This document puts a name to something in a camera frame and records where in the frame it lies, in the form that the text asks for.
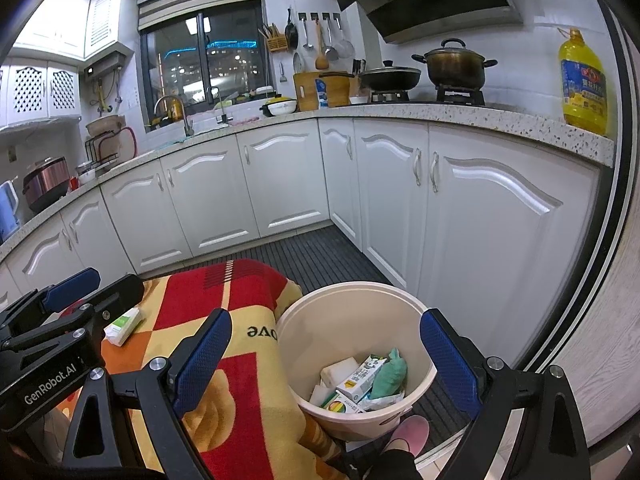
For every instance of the blue electric kettle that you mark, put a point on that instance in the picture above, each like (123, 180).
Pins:
(7, 210)

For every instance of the black hanging frying pan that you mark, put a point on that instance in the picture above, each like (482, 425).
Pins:
(291, 34)

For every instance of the white green printed box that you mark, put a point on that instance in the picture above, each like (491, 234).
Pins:
(122, 325)

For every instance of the white water heater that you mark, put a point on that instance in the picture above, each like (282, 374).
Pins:
(105, 65)

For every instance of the yellow lid casserole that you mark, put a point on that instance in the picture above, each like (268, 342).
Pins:
(277, 105)

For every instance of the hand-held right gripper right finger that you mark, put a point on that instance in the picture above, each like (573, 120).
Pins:
(447, 365)

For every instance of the green cloth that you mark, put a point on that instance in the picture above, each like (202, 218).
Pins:
(392, 372)

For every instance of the small chrome tap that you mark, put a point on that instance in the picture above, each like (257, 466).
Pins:
(220, 116)

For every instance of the wooden cutting board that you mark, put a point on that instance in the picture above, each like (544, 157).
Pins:
(306, 90)

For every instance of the beige clay pot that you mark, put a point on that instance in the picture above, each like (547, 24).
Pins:
(102, 125)

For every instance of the person's black trouser leg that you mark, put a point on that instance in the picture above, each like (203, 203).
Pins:
(395, 466)

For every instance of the blue white carton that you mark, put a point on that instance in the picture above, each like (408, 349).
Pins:
(322, 94)

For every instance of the small box rainbow label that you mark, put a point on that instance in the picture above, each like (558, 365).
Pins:
(340, 404)

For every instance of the copper rice cooker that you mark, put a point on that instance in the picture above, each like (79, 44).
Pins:
(45, 182)

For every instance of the row of white cabinet doors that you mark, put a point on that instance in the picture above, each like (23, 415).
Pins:
(280, 180)

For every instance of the white bowl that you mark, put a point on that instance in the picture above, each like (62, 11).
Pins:
(87, 175)

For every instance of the white milk carton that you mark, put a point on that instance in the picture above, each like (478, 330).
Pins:
(362, 377)

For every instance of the round white hanging utensil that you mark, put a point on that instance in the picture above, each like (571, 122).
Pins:
(298, 62)

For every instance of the white lattice wall cabinets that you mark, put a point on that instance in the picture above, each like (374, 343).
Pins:
(50, 85)

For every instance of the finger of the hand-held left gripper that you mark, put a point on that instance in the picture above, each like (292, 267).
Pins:
(70, 287)
(120, 292)

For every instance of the dark kitchen window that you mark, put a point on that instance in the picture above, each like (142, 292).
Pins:
(210, 60)

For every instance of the gas stove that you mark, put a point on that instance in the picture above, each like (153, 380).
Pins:
(460, 96)

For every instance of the small hanging scraper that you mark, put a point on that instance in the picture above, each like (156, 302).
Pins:
(282, 77)

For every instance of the sliding door frame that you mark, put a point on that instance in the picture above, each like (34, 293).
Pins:
(590, 310)

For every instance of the wooden spatula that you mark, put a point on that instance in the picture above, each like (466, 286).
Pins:
(320, 60)

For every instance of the metal skimmer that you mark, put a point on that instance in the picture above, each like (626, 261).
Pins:
(331, 51)

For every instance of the chrome kitchen faucet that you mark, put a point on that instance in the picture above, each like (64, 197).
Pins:
(188, 125)

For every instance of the blue white packet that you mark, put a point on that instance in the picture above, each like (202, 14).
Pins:
(385, 401)

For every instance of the pink slipper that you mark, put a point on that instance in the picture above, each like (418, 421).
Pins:
(412, 432)

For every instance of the cream plastic bin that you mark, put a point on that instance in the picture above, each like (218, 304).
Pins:
(350, 320)

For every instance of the bronze stockpot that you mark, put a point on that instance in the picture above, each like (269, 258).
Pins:
(455, 67)

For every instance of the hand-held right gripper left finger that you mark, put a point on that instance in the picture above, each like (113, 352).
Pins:
(200, 360)

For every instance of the white sponge block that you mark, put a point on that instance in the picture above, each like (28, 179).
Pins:
(337, 372)

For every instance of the wooden chopstick holder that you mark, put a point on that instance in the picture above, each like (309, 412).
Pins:
(275, 41)

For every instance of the colourful printed blanket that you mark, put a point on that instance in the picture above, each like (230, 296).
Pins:
(235, 285)

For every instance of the amber bottle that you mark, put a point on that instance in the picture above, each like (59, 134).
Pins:
(175, 110)

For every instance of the black wok with lid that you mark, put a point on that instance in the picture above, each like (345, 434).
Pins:
(390, 77)

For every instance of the metal ladle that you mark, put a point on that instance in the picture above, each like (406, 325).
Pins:
(306, 45)

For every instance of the yellow cooking oil bottle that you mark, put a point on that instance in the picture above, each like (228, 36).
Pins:
(582, 85)

